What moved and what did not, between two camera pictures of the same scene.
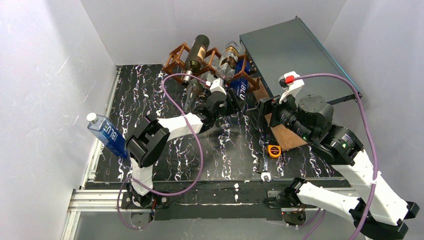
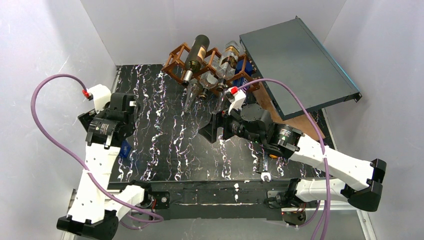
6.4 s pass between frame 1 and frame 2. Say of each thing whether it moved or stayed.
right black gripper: moved
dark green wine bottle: stayed
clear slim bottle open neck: stayed
